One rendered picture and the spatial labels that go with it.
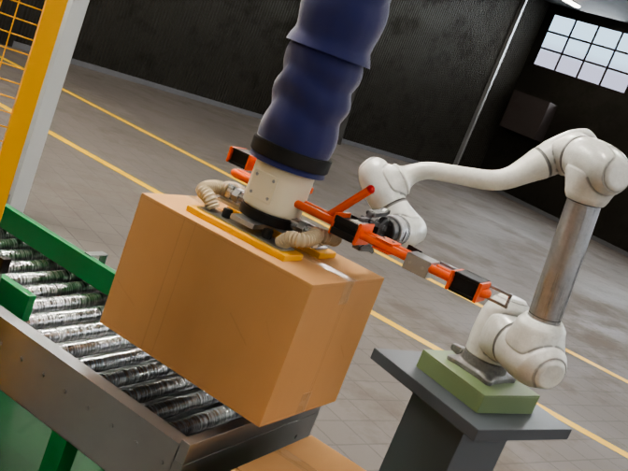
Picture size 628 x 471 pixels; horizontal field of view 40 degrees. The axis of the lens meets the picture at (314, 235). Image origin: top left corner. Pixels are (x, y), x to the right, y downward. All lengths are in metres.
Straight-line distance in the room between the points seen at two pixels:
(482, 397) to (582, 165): 0.77
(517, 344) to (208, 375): 0.94
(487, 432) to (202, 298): 0.96
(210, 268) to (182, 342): 0.22
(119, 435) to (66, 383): 0.22
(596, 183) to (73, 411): 1.56
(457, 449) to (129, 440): 1.08
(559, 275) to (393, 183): 0.55
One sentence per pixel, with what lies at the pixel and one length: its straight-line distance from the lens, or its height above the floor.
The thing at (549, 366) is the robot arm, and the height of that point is 0.99.
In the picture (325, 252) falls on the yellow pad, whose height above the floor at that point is 1.09.
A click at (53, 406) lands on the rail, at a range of 2.48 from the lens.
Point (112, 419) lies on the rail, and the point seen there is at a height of 0.54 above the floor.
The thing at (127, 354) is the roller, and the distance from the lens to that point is 2.71.
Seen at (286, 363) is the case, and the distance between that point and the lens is 2.18.
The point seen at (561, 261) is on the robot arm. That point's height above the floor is 1.29.
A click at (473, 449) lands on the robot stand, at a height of 0.60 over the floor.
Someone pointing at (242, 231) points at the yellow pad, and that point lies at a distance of 2.29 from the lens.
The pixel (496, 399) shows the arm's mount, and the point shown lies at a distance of 2.80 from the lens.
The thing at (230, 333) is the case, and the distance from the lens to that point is 2.25.
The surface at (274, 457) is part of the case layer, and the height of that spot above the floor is 0.54.
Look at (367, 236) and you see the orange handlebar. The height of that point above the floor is 1.21.
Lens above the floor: 1.63
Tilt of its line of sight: 12 degrees down
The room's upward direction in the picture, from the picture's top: 21 degrees clockwise
